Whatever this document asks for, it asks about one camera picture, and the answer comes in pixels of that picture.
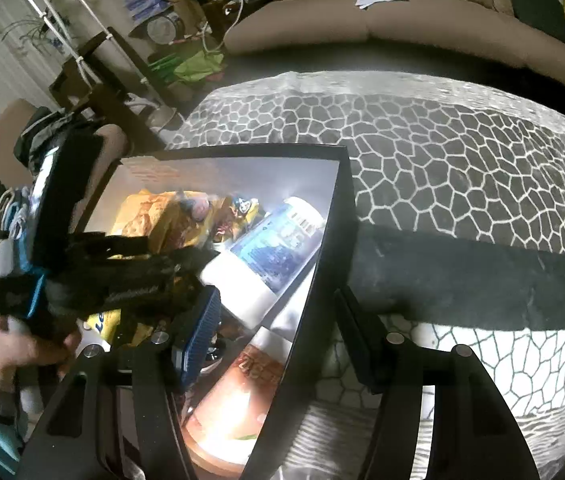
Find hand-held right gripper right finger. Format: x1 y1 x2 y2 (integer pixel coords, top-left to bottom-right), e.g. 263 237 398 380
333 285 538 480

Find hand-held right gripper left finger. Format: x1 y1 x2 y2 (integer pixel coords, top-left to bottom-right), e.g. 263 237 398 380
15 289 223 480

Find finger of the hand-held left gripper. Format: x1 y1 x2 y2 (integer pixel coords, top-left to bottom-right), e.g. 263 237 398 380
111 249 220 312
73 231 152 260

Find yellow biscuit packet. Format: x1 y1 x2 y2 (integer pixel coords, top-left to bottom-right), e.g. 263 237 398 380
82 190 263 351

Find black storage box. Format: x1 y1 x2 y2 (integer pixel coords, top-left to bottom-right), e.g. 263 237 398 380
70 144 358 480

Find orange clear cup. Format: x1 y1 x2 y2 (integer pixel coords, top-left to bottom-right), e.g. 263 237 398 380
182 327 293 476

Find white bottle blue label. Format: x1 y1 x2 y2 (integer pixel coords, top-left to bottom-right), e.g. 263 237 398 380
200 196 325 328

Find colourful snack packet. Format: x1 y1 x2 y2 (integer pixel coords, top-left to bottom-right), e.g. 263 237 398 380
212 192 266 241

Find person's left hand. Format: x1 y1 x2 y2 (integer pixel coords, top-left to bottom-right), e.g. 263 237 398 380
0 310 82 393

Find dark clothing pile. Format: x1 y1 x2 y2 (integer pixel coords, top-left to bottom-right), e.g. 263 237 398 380
15 107 98 166

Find dark wooden chair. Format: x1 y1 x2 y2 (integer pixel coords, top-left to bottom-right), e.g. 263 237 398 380
50 27 183 151

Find green houseplant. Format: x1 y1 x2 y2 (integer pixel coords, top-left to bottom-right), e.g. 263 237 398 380
0 0 70 56

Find green bags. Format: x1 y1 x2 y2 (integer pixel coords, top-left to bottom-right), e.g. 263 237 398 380
150 50 226 86

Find white metal rack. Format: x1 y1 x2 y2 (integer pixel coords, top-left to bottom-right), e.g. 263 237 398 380
10 0 113 86

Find round metal tin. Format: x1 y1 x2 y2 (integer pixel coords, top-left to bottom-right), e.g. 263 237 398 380
147 14 186 43

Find brown cardboard box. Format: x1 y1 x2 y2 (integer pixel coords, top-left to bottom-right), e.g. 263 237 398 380
170 0 208 36

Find beige sofa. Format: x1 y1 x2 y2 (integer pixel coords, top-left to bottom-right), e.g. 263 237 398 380
225 0 565 106

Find dark cushion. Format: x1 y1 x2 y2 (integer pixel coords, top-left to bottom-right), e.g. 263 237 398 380
511 0 565 43

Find white cable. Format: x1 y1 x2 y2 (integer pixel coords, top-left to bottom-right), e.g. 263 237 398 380
202 0 246 53

